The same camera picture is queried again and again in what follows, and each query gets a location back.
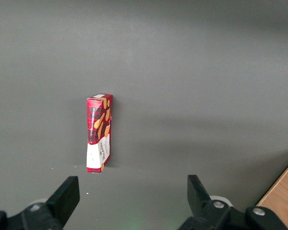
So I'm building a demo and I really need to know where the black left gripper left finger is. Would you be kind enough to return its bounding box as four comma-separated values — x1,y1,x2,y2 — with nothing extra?
0,176,81,230

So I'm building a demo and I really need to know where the red tartan shortbread cookie box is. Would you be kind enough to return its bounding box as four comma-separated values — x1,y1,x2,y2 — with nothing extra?
85,93,113,174

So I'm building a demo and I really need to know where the wooden drawer cabinet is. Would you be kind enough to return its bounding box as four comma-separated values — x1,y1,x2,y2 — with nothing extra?
256,154,288,230

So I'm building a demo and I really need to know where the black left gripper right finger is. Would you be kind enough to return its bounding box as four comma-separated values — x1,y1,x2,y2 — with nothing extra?
177,174,288,230

